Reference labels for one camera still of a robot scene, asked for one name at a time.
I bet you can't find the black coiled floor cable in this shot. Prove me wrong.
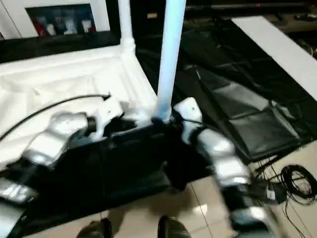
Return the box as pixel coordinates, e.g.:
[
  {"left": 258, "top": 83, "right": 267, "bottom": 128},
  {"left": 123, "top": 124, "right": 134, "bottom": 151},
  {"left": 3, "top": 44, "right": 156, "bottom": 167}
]
[{"left": 281, "top": 165, "right": 315, "bottom": 207}]

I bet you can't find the white flat board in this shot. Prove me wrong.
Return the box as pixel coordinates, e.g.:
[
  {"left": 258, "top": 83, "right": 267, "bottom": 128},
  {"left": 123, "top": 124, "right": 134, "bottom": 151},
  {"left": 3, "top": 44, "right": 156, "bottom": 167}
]
[{"left": 231, "top": 15, "right": 317, "bottom": 98}]

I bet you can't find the black left camera cable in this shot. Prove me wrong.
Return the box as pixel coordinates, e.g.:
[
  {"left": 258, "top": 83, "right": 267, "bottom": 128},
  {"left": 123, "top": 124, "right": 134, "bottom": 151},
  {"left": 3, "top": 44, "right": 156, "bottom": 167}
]
[{"left": 0, "top": 92, "right": 112, "bottom": 141}]

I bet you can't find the white blue patterned container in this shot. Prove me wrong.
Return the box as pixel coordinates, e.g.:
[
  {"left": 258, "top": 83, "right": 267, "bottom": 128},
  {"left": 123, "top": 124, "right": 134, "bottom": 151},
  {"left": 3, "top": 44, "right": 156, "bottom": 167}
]
[{"left": 64, "top": 17, "right": 77, "bottom": 35}]

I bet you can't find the white glass door cabinet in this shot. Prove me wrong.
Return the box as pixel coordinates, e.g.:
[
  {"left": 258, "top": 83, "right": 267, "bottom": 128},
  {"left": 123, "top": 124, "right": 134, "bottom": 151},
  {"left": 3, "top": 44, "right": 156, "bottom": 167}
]
[{"left": 0, "top": 0, "right": 111, "bottom": 40}]

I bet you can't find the white plastic table top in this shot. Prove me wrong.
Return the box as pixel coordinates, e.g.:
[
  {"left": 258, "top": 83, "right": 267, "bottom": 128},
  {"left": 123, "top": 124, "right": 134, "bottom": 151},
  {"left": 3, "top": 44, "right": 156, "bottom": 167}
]
[{"left": 0, "top": 47, "right": 159, "bottom": 172}]

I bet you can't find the red bottle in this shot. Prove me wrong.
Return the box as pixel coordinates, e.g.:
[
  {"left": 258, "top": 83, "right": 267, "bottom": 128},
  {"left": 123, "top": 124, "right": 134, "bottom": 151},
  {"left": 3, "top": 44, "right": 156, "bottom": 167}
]
[{"left": 36, "top": 17, "right": 45, "bottom": 36}]

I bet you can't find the black device box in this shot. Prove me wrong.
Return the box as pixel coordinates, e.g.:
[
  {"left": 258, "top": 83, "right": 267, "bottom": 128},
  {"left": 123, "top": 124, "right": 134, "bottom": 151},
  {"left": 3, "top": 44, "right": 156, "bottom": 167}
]
[{"left": 257, "top": 180, "right": 287, "bottom": 204}]

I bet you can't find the dark left robot foot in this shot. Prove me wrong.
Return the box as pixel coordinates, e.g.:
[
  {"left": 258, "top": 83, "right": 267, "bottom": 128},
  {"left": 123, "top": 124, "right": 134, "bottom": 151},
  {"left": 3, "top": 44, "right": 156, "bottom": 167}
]
[{"left": 79, "top": 217, "right": 114, "bottom": 238}]

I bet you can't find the black work mat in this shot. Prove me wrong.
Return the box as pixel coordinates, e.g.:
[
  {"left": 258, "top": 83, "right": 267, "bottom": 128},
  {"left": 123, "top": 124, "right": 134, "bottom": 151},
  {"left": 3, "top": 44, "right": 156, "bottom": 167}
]
[{"left": 0, "top": 16, "right": 315, "bottom": 236}]

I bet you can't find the dark metal bar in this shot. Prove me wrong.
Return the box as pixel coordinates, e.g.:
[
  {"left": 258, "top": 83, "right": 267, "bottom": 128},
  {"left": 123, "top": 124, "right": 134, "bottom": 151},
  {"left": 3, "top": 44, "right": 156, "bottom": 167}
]
[{"left": 185, "top": 2, "right": 317, "bottom": 10}]

